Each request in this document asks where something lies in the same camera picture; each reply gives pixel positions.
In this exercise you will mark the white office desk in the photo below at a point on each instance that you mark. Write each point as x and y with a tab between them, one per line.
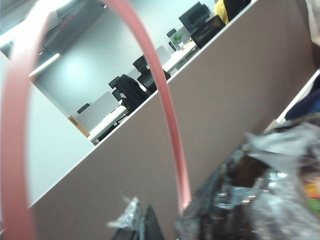
105	130
180	56

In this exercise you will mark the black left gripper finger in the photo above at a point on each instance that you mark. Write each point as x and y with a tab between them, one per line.
152	230

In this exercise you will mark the green potted plant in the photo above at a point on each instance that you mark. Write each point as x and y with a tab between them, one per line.
178	38

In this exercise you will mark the brown cardboard box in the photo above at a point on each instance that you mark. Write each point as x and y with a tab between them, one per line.
78	126

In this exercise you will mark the brown desk divider panel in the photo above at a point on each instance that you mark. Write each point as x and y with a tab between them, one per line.
225	87

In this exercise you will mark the white desk divider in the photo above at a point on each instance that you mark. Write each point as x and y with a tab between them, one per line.
100	110
163	55

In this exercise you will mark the black garbage bag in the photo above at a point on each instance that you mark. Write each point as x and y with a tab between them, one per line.
250	200

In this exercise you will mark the person in yellow shirt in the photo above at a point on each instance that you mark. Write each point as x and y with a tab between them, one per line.
221	11

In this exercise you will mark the navy blue slipper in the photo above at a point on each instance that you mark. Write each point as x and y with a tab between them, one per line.
307	107

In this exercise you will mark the colourful trash packaging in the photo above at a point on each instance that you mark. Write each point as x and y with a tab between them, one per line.
313	197

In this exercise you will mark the black office chair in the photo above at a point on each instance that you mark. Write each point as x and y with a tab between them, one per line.
143	75
237	7
130	92
83	108
172	33

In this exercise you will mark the white ceiling light strip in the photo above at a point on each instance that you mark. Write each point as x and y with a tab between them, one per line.
45	63

